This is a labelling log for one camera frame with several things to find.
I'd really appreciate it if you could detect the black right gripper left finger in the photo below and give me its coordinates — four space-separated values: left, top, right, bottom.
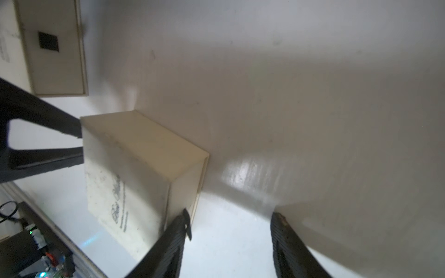
126 209 192 278

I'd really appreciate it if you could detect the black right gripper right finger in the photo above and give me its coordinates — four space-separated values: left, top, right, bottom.
270 212 331 278

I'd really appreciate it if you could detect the cream jewelry box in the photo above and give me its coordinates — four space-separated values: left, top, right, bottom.
81 111 209 261
1 1 88 97

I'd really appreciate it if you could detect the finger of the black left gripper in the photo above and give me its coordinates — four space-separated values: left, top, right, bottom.
1 79 84 183

